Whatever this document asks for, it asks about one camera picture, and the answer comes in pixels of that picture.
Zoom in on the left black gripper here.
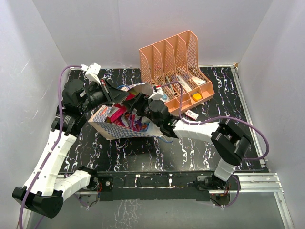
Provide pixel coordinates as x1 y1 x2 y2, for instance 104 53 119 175
79 78 130 114

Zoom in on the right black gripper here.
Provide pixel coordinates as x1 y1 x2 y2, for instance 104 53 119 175
124 92 162 127

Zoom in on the blue checkered paper bag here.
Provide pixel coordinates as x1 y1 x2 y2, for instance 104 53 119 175
87 82 174 144

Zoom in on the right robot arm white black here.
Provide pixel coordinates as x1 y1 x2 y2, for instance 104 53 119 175
123 93 251 189

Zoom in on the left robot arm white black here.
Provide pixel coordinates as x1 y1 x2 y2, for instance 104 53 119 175
12 79 129 218

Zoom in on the purple snack packet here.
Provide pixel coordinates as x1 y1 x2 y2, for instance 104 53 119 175
120 113 150 132

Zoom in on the blue white item in organizer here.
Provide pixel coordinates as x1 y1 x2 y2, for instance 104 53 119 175
160 94 170 103

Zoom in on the striped packet in organizer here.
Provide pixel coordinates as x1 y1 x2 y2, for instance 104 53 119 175
171 75 191 92

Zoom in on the orange plastic file organizer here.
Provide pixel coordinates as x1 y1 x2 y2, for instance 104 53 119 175
139 30 214 116

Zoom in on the small red white box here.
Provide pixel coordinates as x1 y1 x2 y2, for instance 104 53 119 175
185 110 199 120

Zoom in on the yellow item in organizer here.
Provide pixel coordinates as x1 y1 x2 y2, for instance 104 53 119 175
191 92 202 102

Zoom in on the white packet in organizer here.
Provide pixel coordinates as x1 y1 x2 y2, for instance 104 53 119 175
192 76 206 86

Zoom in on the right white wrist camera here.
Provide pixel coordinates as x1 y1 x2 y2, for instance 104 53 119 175
149 85 165 100

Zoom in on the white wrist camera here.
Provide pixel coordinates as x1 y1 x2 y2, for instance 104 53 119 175
85 63 101 85
149 85 165 100

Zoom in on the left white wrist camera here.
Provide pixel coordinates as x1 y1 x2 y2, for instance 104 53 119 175
85 63 101 85

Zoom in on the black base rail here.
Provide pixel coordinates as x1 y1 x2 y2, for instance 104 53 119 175
71 170 241 202

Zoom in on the aluminium frame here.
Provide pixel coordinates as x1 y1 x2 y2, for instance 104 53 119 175
18 64 294 229

